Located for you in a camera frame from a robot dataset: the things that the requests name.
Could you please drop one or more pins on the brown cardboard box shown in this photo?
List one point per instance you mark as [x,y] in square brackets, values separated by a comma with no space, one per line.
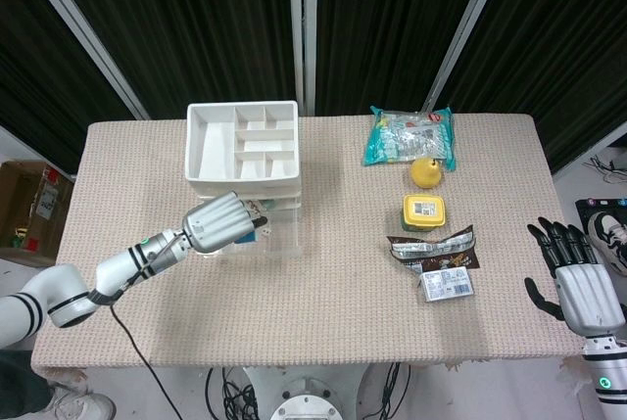
[24,204]

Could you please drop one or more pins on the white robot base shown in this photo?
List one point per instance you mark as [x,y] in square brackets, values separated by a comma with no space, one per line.
[303,390]

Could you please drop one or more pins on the white dice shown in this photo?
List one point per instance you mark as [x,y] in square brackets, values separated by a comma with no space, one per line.
[264,233]

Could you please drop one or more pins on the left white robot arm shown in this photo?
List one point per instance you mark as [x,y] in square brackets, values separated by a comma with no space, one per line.
[63,293]

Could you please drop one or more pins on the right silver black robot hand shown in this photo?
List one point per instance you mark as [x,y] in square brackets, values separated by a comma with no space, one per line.
[590,295]

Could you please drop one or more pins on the white compartment drawer organizer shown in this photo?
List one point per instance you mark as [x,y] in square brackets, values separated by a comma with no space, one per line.
[215,146]

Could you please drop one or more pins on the brown chocolate snack bag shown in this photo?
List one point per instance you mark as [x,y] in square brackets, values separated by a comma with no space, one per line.
[441,256]

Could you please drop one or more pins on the white blue carton box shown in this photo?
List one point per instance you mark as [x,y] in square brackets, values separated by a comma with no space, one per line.
[446,285]

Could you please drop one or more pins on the black white sneaker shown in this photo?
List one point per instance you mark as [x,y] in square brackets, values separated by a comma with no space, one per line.
[612,234]

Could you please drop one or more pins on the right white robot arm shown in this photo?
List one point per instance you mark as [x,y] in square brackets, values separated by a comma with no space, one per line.
[610,381]

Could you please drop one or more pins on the beige waffle tablecloth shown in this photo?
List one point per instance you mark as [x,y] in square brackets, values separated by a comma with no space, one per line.
[318,293]

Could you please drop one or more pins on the clear drawer with blue box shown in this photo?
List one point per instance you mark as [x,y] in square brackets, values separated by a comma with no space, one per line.
[284,236]

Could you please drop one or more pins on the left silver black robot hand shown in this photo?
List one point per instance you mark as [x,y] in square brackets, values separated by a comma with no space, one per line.
[220,221]

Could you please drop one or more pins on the green jar with yellow lid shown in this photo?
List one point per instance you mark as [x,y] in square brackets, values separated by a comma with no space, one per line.
[423,209]

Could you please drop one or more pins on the grey partition post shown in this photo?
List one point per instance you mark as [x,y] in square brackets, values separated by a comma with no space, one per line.
[465,33]
[303,33]
[83,33]

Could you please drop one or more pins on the teal snack bag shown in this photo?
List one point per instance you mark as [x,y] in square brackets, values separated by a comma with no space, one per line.
[392,141]

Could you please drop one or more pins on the dark trouser leg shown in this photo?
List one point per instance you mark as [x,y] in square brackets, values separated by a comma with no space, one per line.
[22,383]

